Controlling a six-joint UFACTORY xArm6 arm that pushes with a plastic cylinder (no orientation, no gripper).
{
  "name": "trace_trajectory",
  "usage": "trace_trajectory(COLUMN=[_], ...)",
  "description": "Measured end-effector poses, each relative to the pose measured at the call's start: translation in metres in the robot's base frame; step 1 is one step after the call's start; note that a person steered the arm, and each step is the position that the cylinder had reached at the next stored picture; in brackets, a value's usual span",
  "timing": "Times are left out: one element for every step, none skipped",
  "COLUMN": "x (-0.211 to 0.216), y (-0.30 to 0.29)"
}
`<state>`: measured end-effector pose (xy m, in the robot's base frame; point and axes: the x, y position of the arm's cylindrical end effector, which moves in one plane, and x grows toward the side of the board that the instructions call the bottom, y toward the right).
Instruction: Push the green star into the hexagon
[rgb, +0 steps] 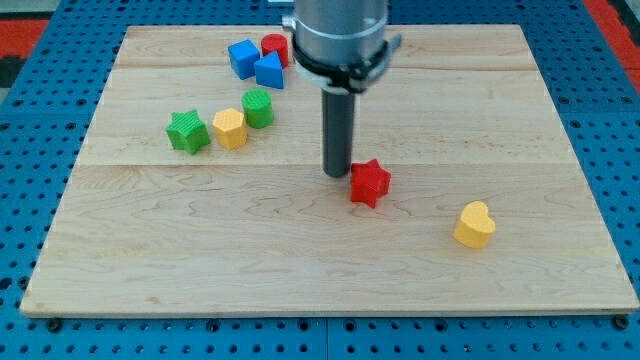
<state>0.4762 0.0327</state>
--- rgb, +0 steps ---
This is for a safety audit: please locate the blue triangle block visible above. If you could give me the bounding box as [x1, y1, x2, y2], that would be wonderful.
[254, 52, 284, 89]

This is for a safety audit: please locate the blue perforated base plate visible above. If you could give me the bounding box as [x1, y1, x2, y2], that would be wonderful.
[1, 0, 639, 359]

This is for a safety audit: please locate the yellow heart block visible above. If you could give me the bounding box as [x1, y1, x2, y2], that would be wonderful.
[453, 201, 496, 249]

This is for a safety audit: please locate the blue cube block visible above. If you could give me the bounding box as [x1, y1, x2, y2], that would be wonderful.
[227, 39, 261, 80]

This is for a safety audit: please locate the red star block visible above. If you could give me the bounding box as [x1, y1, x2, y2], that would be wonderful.
[350, 159, 391, 208]

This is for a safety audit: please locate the green star block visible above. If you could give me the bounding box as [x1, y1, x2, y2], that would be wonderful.
[166, 109, 210, 155]

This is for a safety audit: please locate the green cylinder block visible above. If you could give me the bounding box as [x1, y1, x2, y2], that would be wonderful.
[241, 88, 274, 129]

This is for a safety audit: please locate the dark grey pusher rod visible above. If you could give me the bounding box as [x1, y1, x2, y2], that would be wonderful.
[322, 91, 355, 178]

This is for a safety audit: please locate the red cylinder block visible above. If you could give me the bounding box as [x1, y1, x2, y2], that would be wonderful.
[260, 33, 289, 68]

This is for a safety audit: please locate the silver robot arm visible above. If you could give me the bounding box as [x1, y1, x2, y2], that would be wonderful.
[282, 0, 402, 95]

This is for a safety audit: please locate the wooden board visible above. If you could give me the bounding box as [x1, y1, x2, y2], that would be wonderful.
[20, 25, 639, 318]

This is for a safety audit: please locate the yellow hexagon block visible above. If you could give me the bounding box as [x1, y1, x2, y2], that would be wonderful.
[213, 108, 248, 150]

